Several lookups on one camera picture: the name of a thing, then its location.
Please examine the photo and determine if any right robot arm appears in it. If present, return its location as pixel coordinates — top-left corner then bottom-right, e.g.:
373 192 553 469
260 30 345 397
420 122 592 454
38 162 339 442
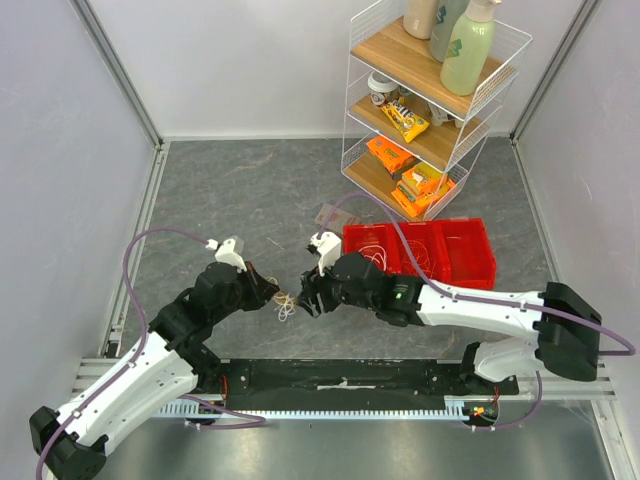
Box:
296 253 601 394

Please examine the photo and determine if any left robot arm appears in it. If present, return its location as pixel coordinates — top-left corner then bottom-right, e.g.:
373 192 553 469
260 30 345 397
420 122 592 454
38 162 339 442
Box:
29 262 279 479

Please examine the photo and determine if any red three-compartment bin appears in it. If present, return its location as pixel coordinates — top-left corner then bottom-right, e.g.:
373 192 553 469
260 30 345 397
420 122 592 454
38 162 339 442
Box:
342 218 497 290

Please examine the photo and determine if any orange snack box stack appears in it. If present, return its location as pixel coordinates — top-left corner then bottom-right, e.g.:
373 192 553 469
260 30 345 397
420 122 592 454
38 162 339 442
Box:
391 162 455 218

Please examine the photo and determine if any orange snack pack upper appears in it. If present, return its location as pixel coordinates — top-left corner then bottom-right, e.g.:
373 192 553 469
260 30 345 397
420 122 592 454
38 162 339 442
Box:
366 136 415 175

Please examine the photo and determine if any yellow candy bag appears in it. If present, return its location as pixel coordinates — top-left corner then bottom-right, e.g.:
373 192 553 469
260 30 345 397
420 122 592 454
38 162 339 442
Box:
380 100 430 143

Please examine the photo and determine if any white object on shelf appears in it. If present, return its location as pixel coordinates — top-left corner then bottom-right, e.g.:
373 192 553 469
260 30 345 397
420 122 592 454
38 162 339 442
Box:
427 102 464 129

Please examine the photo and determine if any white lidded cup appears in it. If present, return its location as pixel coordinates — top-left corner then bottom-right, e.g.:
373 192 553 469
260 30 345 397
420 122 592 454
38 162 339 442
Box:
367 71 399 107

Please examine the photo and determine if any light green spray bottle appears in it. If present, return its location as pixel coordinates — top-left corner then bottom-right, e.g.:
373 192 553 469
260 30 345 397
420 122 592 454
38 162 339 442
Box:
440 0 502 96

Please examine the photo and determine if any beige bottle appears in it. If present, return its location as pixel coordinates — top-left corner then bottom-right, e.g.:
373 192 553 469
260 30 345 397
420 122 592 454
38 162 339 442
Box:
403 0 439 40

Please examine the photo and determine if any grey-green bottle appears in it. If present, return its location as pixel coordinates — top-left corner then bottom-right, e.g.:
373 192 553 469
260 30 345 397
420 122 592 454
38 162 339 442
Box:
430 0 469 63

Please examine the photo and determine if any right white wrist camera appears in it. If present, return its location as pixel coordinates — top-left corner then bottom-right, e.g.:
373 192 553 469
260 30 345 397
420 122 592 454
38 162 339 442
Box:
307 231 342 277

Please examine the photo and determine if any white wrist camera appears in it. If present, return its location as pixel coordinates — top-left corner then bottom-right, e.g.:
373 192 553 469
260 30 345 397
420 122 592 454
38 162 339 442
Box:
205 236 247 272
307 231 342 277

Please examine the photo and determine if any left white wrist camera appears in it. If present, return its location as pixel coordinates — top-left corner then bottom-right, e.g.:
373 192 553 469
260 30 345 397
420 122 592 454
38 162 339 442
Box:
205 236 247 272

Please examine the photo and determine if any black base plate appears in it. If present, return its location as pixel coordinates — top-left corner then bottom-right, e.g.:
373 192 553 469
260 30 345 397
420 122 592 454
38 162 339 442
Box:
203 359 519 411

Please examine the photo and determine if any white wire wooden shelf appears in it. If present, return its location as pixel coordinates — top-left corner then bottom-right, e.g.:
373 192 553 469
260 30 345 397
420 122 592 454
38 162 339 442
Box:
341 1 532 221

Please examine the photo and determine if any grey slotted cable duct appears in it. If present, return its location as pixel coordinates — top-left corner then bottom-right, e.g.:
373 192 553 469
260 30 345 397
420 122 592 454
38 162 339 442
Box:
151 399 469 421

